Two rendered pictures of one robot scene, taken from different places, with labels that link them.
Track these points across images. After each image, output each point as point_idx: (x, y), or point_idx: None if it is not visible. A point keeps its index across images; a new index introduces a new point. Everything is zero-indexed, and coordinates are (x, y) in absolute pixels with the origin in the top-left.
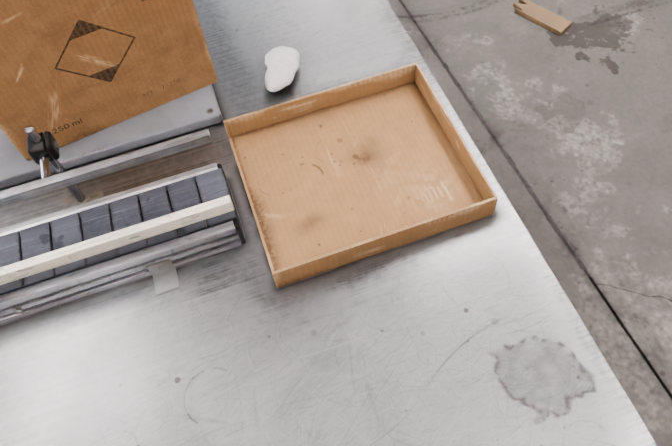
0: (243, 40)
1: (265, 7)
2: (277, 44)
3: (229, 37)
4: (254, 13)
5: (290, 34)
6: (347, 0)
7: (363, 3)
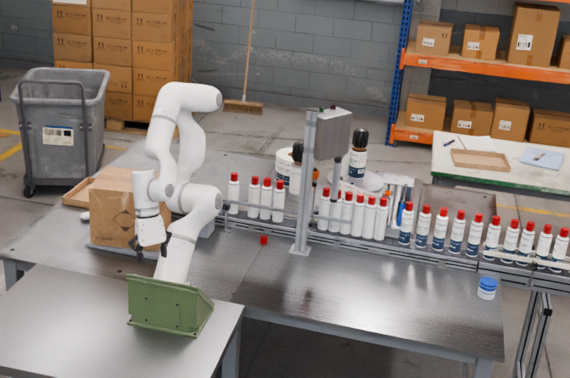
0: (85, 230)
1: (66, 234)
2: (79, 225)
3: (87, 232)
4: (72, 234)
5: (71, 225)
6: (44, 225)
7: (41, 222)
